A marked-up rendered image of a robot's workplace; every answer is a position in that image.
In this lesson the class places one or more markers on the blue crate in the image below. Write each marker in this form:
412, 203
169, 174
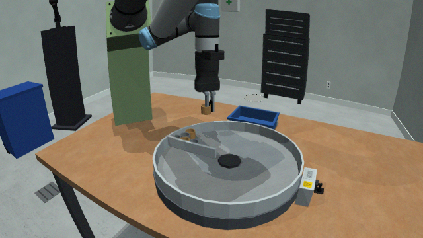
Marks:
261, 117

